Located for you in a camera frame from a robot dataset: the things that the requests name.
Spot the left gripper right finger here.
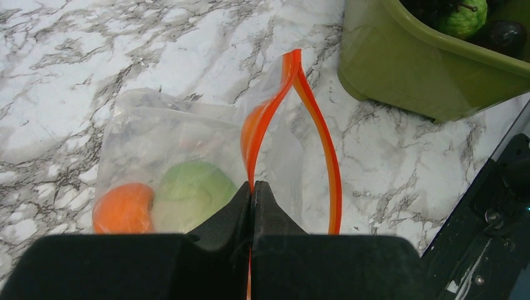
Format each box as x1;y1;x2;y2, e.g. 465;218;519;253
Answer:
250;181;429;299

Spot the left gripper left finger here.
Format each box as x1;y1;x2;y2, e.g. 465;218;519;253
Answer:
1;182;251;299

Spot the green cabbage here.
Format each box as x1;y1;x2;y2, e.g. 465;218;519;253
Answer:
151;160;238;233

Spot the orange carrot piece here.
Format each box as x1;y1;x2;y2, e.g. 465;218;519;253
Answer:
92;182;154;234

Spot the clear zip top bag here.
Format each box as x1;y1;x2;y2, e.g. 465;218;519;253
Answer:
91;49;344;300

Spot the olive green plastic bin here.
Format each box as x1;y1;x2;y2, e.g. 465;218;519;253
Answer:
337;1;529;123

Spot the black grape bunch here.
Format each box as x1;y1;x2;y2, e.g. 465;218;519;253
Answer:
400;0;447;26

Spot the green custard apple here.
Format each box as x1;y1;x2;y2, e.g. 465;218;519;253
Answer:
435;0;488;40

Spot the dark avocado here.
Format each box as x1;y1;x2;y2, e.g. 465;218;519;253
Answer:
469;20;528;58

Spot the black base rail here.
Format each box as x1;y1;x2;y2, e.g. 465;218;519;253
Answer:
422;133;529;299

